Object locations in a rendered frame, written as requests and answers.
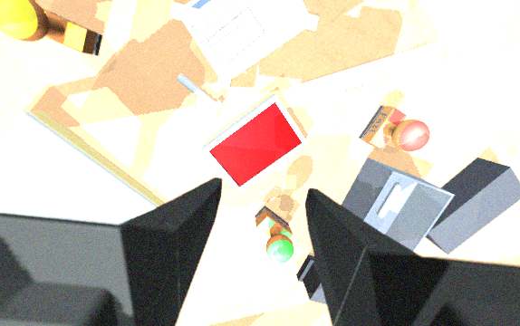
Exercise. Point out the rubber stamp with red knob handle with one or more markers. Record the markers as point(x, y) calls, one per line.
point(389, 123)

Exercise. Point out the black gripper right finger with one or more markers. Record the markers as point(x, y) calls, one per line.
point(369, 279)

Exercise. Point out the white inspection card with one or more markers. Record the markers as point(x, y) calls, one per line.
point(235, 34)

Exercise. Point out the white flat strip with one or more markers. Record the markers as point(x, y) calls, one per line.
point(371, 72)

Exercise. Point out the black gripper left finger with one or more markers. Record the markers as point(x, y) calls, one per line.
point(148, 262)

